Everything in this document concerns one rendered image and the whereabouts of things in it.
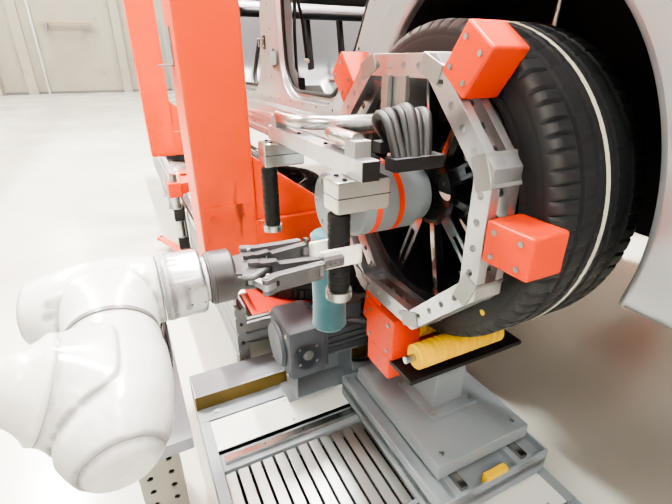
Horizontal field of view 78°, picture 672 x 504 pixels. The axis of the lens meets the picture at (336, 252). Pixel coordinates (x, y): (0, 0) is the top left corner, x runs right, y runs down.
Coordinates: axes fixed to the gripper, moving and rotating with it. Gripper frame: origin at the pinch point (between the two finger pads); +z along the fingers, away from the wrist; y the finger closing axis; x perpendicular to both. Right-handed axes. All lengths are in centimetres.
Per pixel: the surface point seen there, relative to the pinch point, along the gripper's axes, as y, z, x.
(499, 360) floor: -39, 93, -83
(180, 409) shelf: -19, -27, -38
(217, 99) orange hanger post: -60, -4, 19
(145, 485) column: -30, -38, -68
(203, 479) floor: -38, -25, -83
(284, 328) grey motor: -43, 5, -43
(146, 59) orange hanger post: -253, -6, 29
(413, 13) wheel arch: -42, 42, 38
